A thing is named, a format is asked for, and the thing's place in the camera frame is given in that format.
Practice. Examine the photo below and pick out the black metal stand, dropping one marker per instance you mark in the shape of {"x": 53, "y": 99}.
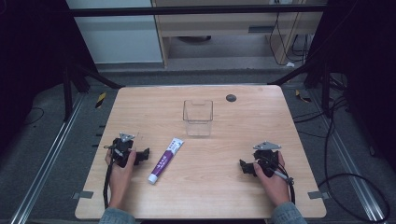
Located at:
{"x": 67, "y": 93}
{"x": 325, "y": 90}

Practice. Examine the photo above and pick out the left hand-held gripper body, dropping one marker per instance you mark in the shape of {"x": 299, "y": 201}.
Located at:
{"x": 122, "y": 148}

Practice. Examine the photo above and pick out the yellow black tape strip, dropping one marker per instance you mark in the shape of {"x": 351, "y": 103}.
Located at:
{"x": 302, "y": 97}
{"x": 100, "y": 100}

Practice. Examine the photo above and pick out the person's left hand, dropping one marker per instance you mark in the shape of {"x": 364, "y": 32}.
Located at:
{"x": 120, "y": 180}

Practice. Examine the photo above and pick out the metal floor rail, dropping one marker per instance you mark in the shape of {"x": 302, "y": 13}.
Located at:
{"x": 348, "y": 161}
{"x": 46, "y": 161}

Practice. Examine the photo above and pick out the purple white toothpaste tube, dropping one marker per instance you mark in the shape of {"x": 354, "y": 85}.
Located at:
{"x": 166, "y": 160}

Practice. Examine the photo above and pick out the grey tape piece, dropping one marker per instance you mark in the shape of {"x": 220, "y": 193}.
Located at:
{"x": 82, "y": 194}
{"x": 318, "y": 195}

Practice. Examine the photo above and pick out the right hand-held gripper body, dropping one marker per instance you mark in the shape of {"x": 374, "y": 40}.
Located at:
{"x": 266, "y": 155}

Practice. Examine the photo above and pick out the dark round table grommet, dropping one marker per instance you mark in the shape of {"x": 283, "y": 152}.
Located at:
{"x": 231, "y": 98}

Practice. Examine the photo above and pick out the light wooden desk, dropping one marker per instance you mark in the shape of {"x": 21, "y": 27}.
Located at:
{"x": 218, "y": 26}

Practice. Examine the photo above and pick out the dark curtain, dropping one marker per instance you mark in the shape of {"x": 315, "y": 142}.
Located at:
{"x": 28, "y": 56}
{"x": 364, "y": 62}

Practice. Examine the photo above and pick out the person's right hand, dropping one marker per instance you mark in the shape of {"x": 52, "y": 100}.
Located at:
{"x": 274, "y": 186}

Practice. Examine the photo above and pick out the clear plastic container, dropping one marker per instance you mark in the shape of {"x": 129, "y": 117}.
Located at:
{"x": 198, "y": 119}

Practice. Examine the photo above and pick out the black horizontal frame bar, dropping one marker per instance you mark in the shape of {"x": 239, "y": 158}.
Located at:
{"x": 193, "y": 11}

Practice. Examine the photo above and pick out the white cabinet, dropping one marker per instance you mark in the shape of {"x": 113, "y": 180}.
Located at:
{"x": 118, "y": 37}

